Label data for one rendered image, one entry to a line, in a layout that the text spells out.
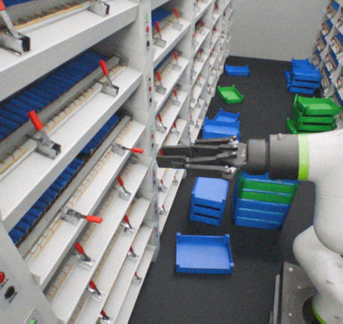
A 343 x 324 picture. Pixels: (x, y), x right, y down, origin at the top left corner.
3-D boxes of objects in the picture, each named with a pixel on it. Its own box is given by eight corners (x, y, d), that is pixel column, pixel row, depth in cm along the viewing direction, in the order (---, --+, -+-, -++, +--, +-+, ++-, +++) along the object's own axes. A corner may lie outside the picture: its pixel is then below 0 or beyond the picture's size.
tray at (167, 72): (187, 67, 155) (195, 43, 146) (151, 121, 109) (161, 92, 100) (153, 53, 155) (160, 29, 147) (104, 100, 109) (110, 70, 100)
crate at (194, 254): (227, 242, 163) (229, 233, 158) (232, 274, 147) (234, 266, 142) (176, 240, 164) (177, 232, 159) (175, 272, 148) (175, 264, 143)
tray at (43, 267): (143, 134, 102) (149, 114, 96) (39, 295, 56) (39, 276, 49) (93, 113, 102) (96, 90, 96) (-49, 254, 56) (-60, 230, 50)
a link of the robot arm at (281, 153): (296, 121, 56) (300, 147, 49) (293, 167, 62) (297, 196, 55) (265, 123, 58) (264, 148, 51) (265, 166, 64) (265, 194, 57)
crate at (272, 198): (285, 180, 170) (289, 170, 166) (291, 204, 155) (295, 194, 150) (236, 174, 174) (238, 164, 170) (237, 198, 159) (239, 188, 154)
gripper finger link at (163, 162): (188, 166, 62) (187, 168, 62) (159, 166, 65) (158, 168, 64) (185, 155, 61) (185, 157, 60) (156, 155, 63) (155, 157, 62)
